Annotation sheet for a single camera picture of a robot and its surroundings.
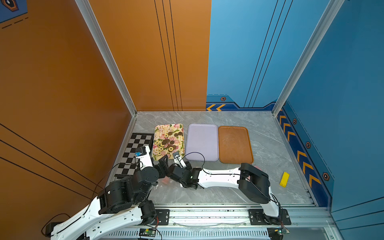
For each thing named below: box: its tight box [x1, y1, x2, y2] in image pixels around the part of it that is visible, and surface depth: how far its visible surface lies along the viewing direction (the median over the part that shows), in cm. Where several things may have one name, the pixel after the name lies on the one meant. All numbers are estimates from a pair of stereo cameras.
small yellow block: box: [279, 171, 291, 188], surface depth 87 cm
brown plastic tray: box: [218, 126, 254, 165], surface depth 102 cm
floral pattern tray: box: [152, 123, 185, 161], surface depth 105 cm
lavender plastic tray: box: [185, 123, 219, 162], surface depth 106 cm
